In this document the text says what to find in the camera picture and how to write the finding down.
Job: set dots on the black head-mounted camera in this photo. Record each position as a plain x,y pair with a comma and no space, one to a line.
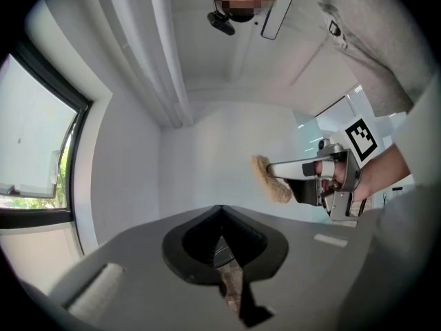
220,22

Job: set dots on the black rectangular ceiling light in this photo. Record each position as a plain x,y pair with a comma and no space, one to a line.
267,29

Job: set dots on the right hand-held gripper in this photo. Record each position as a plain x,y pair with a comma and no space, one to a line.
361,140

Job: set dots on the person's right hand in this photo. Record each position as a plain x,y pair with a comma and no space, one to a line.
339,174

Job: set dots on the black framed window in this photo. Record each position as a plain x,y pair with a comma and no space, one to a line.
31,133

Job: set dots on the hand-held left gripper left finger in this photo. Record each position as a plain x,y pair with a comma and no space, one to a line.
138,271

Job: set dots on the person in white coat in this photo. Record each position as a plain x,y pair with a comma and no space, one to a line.
365,29

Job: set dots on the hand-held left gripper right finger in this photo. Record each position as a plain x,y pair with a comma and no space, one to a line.
310,271

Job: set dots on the person's right forearm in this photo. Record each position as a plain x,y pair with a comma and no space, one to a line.
382,174

